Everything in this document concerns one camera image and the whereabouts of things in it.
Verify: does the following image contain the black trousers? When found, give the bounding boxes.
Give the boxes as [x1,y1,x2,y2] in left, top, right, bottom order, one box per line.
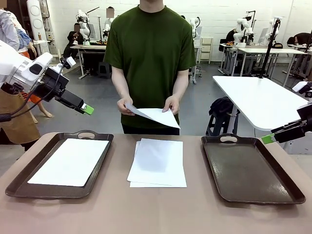
[121,121,180,136]

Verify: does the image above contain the person in striped shirt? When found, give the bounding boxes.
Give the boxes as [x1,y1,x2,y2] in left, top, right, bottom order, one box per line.
[0,8,54,125]

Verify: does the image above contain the person's right hand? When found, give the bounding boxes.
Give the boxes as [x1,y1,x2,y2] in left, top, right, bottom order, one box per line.
[117,97,136,117]

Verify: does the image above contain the white drawer cabinet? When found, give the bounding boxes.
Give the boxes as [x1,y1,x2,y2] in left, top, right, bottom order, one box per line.
[199,36,215,64]

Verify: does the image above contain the brown apron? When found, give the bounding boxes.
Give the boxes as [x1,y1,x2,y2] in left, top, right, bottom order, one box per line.
[0,91,41,152]

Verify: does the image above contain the black step stool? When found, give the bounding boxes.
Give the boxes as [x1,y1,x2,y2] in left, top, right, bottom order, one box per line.
[206,113,235,137]

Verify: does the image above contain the person's left forearm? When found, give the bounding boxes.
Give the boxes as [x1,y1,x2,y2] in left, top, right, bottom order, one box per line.
[172,69,190,98]

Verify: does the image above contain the brown plastic serving tray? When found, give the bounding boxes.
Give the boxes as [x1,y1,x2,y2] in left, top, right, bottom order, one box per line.
[5,130,115,199]
[201,133,306,205]

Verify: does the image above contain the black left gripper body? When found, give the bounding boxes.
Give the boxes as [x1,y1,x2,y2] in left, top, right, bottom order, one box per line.
[36,67,85,112]

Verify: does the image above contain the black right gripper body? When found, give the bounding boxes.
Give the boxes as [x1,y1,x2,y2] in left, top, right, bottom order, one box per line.
[271,101,312,144]

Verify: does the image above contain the black tripod pole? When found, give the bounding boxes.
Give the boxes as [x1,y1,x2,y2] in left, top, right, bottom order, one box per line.
[258,18,281,79]

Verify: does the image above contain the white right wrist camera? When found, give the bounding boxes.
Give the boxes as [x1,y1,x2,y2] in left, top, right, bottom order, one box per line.
[292,81,309,93]

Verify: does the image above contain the person's neck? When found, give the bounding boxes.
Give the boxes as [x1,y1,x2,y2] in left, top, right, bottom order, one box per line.
[139,0,165,12]

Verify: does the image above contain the person's right forearm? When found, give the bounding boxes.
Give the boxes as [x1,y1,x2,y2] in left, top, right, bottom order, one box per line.
[111,65,134,102]

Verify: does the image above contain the long white background table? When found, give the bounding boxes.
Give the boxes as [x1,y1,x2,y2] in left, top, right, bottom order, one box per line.
[219,43,308,87]

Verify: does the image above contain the grey plastic stool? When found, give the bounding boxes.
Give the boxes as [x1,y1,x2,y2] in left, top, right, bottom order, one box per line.
[98,61,112,78]

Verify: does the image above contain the person's left hand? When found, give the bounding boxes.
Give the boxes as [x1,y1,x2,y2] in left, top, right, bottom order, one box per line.
[161,95,181,115]

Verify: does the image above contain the white monitor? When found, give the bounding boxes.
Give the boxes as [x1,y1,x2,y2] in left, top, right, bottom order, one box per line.
[257,27,269,42]

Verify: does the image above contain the white standing air conditioner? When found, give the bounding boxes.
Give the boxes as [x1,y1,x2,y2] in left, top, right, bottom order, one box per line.
[26,0,48,59]

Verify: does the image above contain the black left arm cable bundle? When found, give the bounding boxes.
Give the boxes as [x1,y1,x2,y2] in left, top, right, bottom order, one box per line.
[0,57,73,123]

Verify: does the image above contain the wooden background table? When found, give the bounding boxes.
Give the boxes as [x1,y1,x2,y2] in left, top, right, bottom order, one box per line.
[70,44,108,80]

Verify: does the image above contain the person in green shirt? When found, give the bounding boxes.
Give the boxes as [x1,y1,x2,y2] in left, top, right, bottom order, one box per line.
[103,5,196,129]

